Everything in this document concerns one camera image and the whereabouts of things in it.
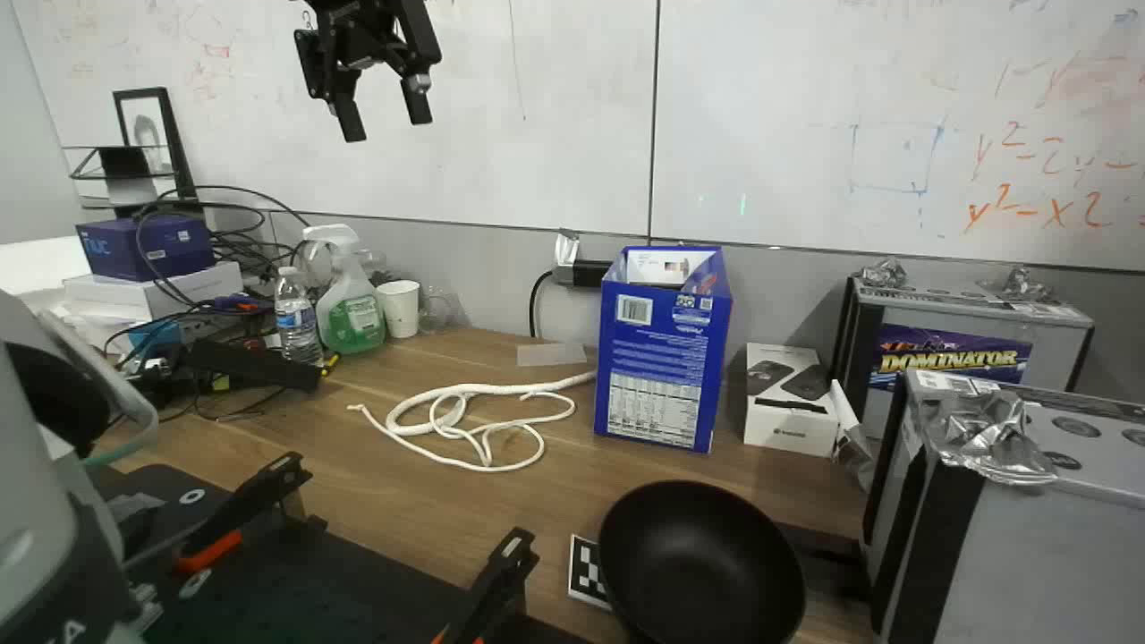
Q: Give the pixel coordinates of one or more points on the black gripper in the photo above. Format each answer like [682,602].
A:
[358,30]

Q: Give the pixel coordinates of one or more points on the dark blue device box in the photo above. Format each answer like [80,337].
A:
[131,247]

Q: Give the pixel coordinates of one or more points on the blue cardboard box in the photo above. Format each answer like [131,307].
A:
[655,359]

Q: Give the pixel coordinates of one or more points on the small white product box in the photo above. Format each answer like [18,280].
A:
[790,425]

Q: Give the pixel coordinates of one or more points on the whiteboard panel, black handwriting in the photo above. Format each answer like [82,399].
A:
[512,143]

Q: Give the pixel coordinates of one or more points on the white paper cup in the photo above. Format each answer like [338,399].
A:
[400,311]

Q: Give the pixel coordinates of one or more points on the green liquid spray bottle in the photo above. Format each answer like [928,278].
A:
[349,320]

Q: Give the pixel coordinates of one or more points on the clear plastic water bottle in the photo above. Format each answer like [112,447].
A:
[295,322]

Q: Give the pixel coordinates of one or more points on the black power strip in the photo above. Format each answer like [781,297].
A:
[592,273]

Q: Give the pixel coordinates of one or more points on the small black upright panel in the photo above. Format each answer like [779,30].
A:
[126,179]

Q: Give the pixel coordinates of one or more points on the black handheld tool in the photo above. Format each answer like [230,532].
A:
[243,362]

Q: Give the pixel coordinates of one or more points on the stack of white boxes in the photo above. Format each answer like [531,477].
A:
[119,297]

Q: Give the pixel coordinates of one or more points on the whiteboard panel, orange formulas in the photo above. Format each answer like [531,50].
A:
[810,118]

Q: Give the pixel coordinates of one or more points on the black white fiducial tag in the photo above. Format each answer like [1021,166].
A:
[586,575]

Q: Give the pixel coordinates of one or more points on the small crumpled foil piece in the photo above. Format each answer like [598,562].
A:
[883,278]
[1021,286]

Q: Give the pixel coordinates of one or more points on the grey rounded machine housing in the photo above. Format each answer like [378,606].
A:
[36,525]

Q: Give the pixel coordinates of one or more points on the black frying pan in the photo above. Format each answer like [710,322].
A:
[700,575]

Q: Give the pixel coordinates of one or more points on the grey battery with Dominator label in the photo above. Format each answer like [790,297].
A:
[954,357]

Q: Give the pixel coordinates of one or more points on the large crumpled foil sheet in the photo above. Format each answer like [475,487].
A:
[986,431]

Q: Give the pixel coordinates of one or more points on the large grey black battery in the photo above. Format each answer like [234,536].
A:
[1050,558]

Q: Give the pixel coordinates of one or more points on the white wall plug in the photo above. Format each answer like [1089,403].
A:
[565,252]

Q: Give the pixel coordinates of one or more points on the black picture frame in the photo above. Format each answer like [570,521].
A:
[148,127]

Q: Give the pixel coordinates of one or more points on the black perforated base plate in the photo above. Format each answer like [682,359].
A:
[308,583]

